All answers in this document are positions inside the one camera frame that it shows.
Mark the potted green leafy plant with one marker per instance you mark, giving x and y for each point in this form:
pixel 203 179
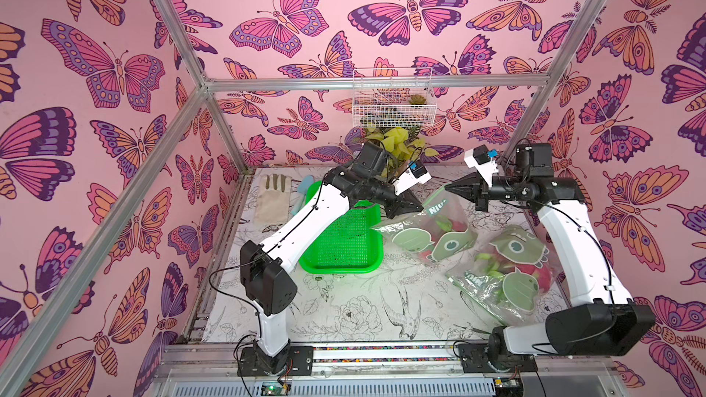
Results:
pixel 403 146

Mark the beige green work glove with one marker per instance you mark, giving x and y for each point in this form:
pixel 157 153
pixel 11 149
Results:
pixel 273 199

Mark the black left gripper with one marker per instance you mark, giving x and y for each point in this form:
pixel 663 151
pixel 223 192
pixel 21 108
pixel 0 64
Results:
pixel 404 202

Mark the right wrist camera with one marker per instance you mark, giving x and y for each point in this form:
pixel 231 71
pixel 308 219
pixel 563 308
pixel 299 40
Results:
pixel 483 161

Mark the white wire wall basket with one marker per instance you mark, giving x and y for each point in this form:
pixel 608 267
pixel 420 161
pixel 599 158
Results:
pixel 393 101

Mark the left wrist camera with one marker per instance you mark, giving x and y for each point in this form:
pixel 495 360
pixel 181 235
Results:
pixel 415 174

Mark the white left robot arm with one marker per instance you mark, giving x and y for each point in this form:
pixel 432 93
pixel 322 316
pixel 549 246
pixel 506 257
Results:
pixel 265 268

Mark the red dragon fruit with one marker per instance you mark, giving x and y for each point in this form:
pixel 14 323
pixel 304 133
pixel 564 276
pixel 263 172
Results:
pixel 452 238

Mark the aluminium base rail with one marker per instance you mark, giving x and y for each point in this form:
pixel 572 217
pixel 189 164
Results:
pixel 428 368

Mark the aluminium frame post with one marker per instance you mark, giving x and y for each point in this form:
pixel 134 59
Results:
pixel 202 82

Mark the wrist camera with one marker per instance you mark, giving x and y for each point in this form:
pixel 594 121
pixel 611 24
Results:
pixel 415 174
pixel 483 161

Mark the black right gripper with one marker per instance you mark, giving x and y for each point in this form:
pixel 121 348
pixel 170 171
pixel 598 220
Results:
pixel 483 190

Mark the green plastic basket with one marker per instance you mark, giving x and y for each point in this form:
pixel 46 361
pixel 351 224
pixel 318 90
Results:
pixel 349 245

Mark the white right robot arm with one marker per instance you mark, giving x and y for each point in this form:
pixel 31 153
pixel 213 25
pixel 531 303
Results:
pixel 603 320

